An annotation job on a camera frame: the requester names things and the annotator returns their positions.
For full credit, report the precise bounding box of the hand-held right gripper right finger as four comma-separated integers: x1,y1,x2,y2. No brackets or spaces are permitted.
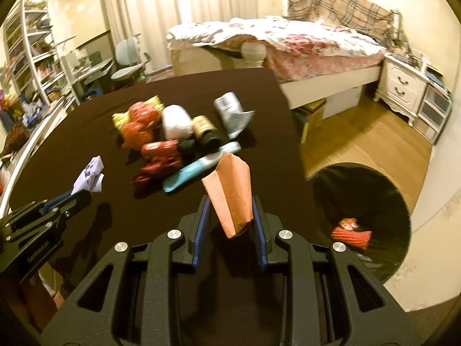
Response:
250,195,424,346

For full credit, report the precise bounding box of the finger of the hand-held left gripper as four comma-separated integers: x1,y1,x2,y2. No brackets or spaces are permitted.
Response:
7,194,76,224
22,189,92,240

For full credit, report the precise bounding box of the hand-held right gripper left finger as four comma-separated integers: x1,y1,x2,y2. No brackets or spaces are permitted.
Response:
39,195,213,346

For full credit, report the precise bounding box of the orange paper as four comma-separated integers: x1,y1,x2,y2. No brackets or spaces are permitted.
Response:
202,152,253,239

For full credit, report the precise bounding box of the yellow foam fruit net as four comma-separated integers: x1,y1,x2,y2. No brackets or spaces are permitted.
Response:
112,95,164,132

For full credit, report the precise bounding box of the silver foil packet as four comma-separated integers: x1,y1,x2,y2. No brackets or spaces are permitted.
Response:
214,93,256,140

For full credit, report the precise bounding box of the black round bin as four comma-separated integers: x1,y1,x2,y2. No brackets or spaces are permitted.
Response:
310,162,412,283

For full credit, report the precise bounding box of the light blue wrapper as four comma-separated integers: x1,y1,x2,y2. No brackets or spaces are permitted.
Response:
162,142,241,193

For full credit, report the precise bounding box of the dark red crumpled wrapper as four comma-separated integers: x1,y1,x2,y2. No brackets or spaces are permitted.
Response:
131,153,182,191

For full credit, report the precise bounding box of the small black container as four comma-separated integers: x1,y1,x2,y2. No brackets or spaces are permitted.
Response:
178,139,197,159

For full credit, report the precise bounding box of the brown furry toy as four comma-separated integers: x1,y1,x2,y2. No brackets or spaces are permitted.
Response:
0,123,31,157

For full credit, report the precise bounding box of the red snack wrapper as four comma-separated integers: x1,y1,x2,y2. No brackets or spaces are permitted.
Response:
141,140,180,160

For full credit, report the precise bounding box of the dark bottle with tan label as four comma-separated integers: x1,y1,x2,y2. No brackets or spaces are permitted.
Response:
191,115,221,148

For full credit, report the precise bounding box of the orange ribbed foam net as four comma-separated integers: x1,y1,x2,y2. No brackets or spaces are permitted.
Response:
331,218,372,249

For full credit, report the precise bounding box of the cardboard box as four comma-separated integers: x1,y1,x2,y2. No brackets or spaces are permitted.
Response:
293,99,326,145

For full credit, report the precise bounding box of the white study desk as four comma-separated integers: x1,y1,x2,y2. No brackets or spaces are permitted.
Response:
61,31,116,98

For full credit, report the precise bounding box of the white bookshelf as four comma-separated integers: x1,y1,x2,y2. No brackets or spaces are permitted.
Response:
0,0,80,145

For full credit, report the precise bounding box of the pale green desk chair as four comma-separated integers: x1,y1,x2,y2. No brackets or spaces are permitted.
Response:
110,36,152,83

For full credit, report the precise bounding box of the bed with floral quilt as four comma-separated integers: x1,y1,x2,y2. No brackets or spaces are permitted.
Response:
169,11,404,119

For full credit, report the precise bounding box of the white round bedpost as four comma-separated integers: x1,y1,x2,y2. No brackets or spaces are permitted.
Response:
241,41,269,68

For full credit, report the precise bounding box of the floral quilt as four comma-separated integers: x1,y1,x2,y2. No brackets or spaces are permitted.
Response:
166,16,388,80

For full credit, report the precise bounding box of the white nightstand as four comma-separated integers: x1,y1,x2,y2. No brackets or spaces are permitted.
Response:
374,52,431,127

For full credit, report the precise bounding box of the plastic drawer unit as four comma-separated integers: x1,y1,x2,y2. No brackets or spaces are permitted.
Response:
412,65,452,145

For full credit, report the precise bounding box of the cream curtain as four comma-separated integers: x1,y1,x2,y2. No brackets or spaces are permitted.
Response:
101,0,258,76

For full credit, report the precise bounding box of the plaid blanket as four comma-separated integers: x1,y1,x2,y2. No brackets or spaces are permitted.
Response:
286,0,404,40

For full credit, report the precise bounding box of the white curved rail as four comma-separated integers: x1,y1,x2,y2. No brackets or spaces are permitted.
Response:
0,103,78,219

